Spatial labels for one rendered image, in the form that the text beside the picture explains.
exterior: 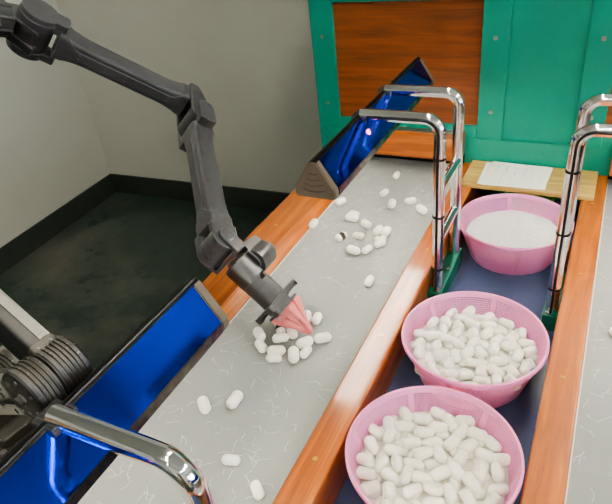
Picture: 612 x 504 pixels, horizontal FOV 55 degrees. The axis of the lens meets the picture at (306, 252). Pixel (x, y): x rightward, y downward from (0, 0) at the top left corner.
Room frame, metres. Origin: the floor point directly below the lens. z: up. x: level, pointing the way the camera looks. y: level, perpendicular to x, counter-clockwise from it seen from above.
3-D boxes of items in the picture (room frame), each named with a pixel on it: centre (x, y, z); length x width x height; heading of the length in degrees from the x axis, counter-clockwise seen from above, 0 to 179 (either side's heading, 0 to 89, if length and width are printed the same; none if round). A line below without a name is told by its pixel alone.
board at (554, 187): (1.39, -0.62, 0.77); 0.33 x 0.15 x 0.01; 60
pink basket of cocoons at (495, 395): (0.82, -0.29, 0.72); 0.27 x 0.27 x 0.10
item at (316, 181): (1.19, -0.18, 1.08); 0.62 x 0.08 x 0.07; 150
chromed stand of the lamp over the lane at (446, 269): (1.15, -0.25, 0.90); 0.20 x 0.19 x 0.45; 150
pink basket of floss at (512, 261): (1.20, -0.51, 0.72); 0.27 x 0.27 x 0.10
